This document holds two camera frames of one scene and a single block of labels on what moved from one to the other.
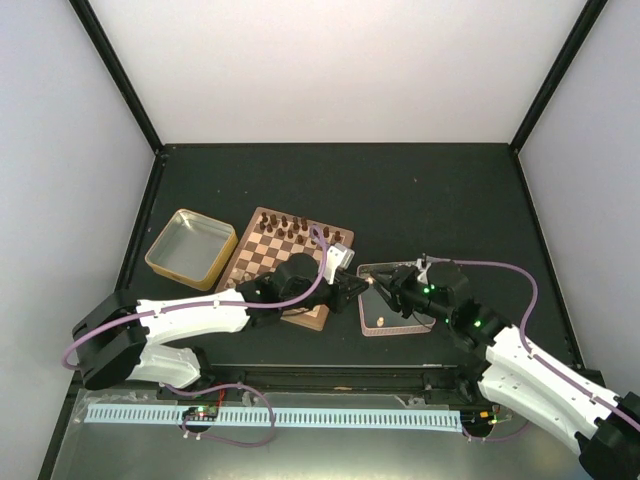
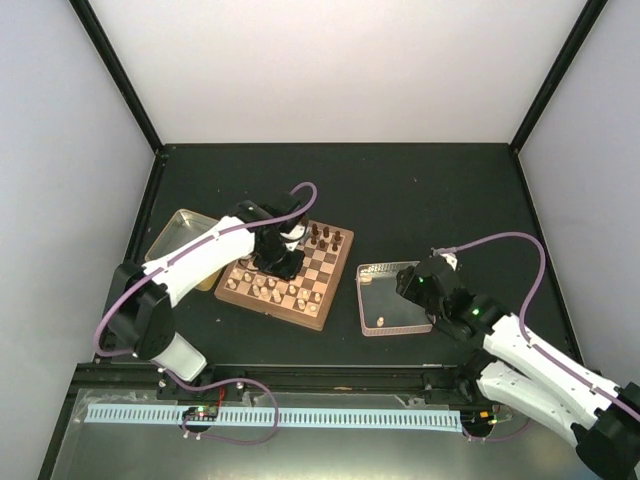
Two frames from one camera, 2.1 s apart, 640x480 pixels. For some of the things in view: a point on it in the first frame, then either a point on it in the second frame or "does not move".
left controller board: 203,413 does not move
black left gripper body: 333,302 to 276,262
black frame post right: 548,89 does not move
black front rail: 289,379 does not move
